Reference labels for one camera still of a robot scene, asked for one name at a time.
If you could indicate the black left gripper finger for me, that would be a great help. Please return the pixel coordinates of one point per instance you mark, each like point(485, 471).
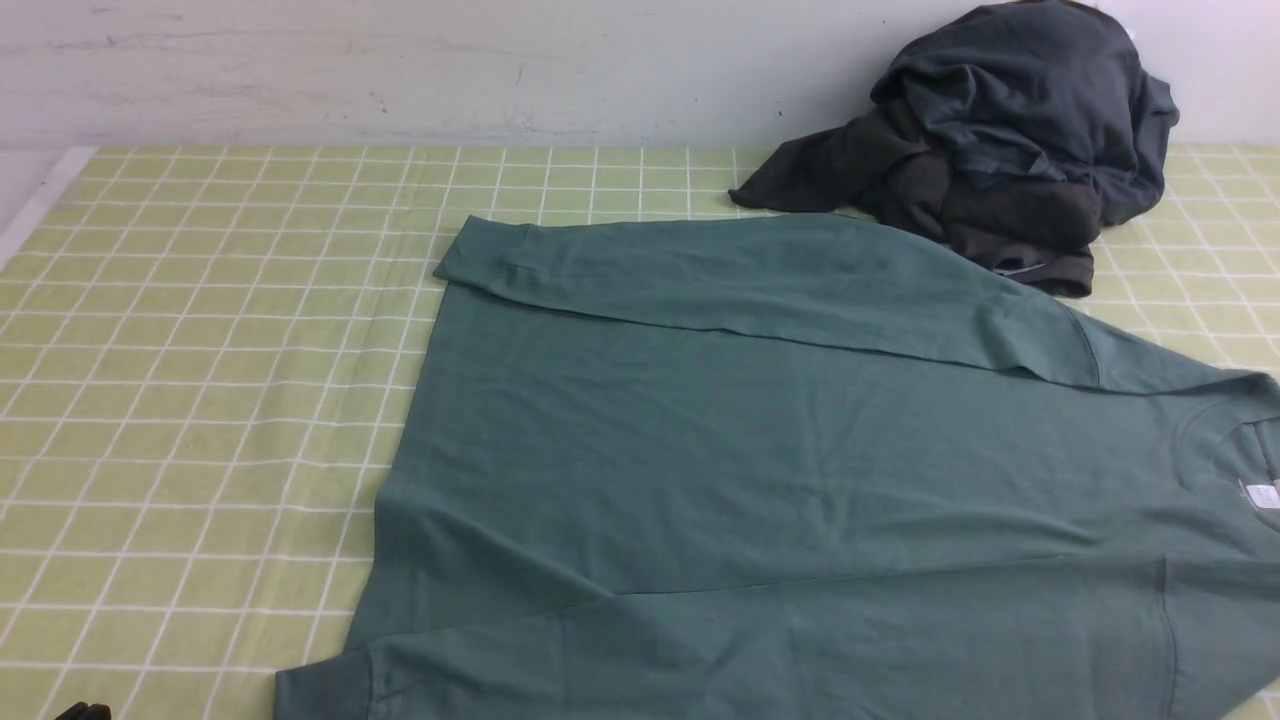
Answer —
point(86, 711)

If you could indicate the green long-sleeved shirt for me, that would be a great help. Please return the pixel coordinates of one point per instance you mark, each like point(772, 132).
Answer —
point(802, 467)

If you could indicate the green checkered tablecloth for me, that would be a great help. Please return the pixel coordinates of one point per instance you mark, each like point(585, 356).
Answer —
point(209, 355)

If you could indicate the dark grey clothes pile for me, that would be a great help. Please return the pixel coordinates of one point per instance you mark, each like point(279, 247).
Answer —
point(1012, 136)

